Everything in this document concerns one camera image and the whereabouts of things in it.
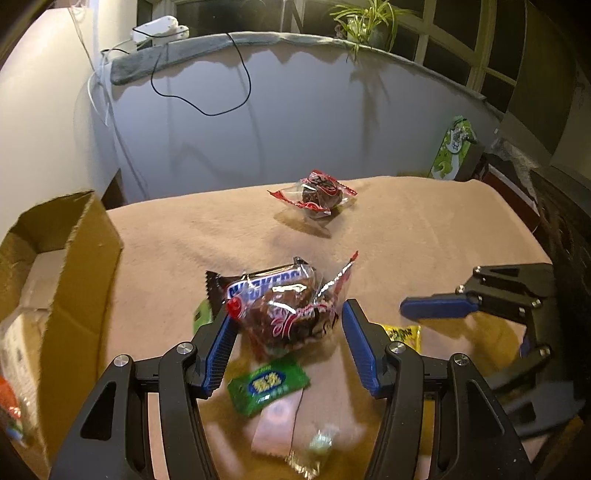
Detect black cable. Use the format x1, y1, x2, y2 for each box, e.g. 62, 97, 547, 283
149, 32, 254, 118

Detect brown Snickers bar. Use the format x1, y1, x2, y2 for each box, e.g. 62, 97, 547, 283
205, 257, 317, 316

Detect clear wrapped small candy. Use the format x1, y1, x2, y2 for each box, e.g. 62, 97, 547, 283
284, 424, 341, 480

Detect green potted plant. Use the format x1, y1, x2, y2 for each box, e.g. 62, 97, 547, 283
329, 0, 417, 61

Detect green candy packet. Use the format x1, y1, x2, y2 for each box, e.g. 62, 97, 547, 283
228, 355, 311, 417
192, 299, 213, 334

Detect red clear snack packet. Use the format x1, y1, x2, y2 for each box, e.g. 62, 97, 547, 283
267, 170, 358, 219

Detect red clear chocolate cake packet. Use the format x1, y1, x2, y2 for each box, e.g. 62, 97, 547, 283
224, 253, 359, 360

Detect pink candy packet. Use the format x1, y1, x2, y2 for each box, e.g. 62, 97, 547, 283
252, 389, 304, 459

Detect cardboard box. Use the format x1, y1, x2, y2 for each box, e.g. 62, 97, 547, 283
1, 191, 123, 478

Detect white power adapter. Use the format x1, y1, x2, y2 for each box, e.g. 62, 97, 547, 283
131, 15, 189, 45

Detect snack bag in box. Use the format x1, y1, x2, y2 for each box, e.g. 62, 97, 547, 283
1, 308, 36, 447

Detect white cable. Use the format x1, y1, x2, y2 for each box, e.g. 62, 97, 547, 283
68, 6, 151, 199

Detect yellow candy packet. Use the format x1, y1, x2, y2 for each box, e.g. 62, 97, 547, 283
382, 325, 422, 354

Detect green white carton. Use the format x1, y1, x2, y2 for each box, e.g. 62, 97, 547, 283
429, 116, 477, 180

